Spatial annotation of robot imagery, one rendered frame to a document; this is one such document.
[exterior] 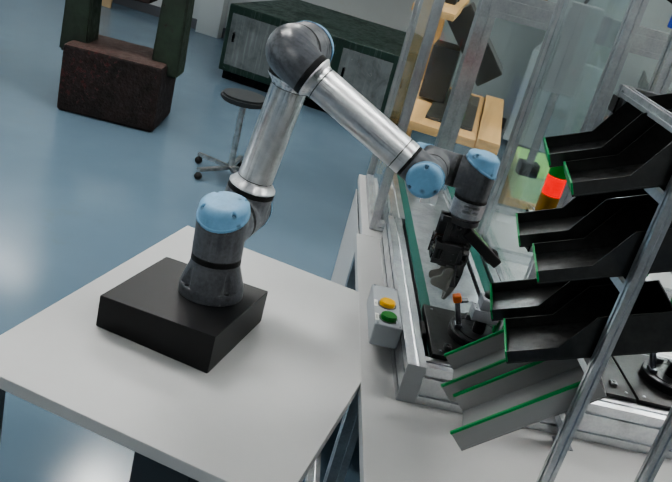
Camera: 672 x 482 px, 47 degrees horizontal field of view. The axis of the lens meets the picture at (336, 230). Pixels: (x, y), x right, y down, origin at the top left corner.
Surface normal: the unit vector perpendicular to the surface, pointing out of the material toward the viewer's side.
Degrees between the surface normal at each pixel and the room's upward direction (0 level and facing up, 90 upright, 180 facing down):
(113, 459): 0
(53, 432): 0
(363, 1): 90
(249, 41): 90
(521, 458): 0
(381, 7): 90
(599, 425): 90
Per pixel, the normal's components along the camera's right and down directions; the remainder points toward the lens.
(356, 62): -0.32, 0.30
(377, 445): 0.24, -0.89
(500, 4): -0.01, 0.39
